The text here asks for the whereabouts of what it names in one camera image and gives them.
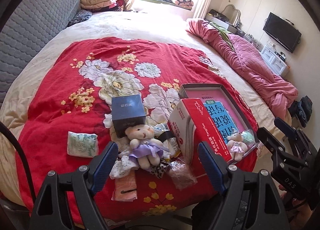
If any green sponge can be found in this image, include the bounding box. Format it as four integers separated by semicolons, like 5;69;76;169
241;130;255;146

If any teddy bear pink dress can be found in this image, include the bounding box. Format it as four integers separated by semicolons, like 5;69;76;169
227;132;248;162

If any green white tissue pack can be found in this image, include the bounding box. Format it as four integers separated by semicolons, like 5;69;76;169
67;131;99;158

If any white floral fabric cloth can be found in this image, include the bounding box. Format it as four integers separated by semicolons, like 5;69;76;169
109;137;139;179

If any leopard print scrunchie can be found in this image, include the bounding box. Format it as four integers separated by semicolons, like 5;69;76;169
150;160;170;179

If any teddy bear purple dress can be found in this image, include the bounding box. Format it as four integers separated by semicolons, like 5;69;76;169
125;124;169;171

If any person's hand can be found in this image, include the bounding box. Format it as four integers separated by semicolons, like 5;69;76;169
278;184;317;229

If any pink rumpled quilt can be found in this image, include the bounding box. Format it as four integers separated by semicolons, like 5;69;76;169
187;18;298;119

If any open box pink interior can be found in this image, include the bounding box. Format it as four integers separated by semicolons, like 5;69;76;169
178;84;258;164

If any brown hair bundle bag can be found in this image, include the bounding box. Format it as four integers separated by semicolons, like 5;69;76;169
167;159;197;190

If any white drawer cabinet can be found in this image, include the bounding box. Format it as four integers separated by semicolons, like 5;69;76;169
260;46;289;78

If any pink packet with hairpin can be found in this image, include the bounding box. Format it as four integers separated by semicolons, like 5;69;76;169
112;170;137;202

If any red floral blanket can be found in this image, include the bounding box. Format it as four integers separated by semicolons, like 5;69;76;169
19;37;258;223

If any dark blue square box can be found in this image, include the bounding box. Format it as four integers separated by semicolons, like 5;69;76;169
111;95;146;138

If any cream bed sheet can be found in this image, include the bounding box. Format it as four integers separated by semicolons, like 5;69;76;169
0;10;293;205

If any grey quilted headboard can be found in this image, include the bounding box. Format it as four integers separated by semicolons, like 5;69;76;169
1;0;80;100

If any black wall television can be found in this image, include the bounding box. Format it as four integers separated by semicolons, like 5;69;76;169
263;12;302;53

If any black cable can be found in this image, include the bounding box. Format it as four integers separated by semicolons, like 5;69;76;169
0;120;37;203

